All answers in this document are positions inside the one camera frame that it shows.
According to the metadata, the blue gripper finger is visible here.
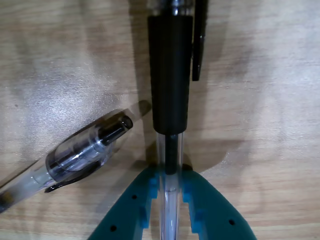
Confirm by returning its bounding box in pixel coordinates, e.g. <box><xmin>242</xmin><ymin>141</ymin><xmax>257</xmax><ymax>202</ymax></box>
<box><xmin>181</xmin><ymin>163</ymin><xmax>258</xmax><ymax>240</ymax></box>
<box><xmin>86</xmin><ymin>166</ymin><xmax>161</xmax><ymax>240</ymax></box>

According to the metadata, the clear pen with grey grip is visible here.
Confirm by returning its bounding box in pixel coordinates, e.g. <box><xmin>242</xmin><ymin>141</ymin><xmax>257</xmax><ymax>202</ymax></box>
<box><xmin>0</xmin><ymin>109</ymin><xmax>135</xmax><ymax>215</ymax></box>

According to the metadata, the clear stick pen black grip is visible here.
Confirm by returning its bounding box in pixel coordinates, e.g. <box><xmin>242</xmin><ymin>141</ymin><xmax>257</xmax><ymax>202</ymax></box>
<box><xmin>146</xmin><ymin>0</ymin><xmax>209</xmax><ymax>240</ymax></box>

